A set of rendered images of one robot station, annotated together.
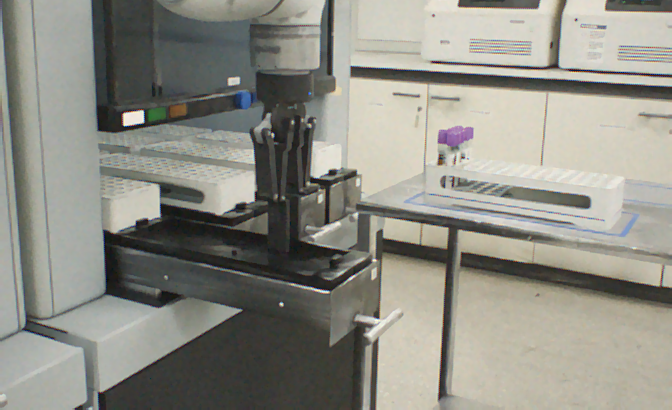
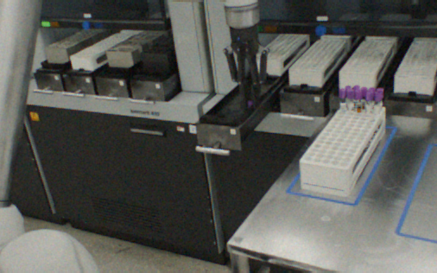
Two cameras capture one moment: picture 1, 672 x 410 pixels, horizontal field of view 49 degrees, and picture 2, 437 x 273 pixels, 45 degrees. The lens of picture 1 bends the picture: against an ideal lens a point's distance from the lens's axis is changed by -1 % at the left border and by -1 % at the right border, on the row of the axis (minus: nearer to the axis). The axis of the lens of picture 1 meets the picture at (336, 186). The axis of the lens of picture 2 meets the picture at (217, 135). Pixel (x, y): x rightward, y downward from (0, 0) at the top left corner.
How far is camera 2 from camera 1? 1.65 m
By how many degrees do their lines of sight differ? 87
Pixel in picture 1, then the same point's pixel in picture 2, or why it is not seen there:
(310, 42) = (231, 14)
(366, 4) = not seen: outside the picture
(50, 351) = (193, 101)
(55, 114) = (215, 20)
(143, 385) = not seen: hidden behind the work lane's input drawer
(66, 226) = (222, 63)
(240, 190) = (306, 77)
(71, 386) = (192, 115)
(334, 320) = (199, 135)
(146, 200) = (269, 66)
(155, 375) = not seen: hidden behind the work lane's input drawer
